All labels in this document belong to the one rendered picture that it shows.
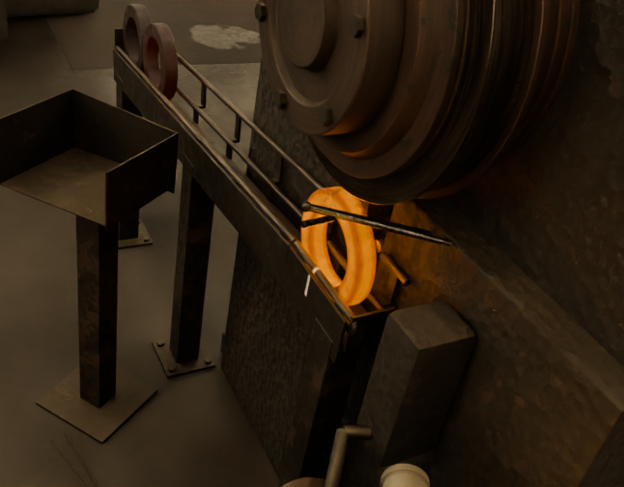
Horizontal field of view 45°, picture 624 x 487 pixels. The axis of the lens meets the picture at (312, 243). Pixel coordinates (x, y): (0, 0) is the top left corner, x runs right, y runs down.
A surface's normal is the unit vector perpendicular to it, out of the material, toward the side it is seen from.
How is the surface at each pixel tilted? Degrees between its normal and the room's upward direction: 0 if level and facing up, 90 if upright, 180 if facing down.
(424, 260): 90
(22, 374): 0
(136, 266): 0
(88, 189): 5
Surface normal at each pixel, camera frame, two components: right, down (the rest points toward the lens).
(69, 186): 0.08, -0.83
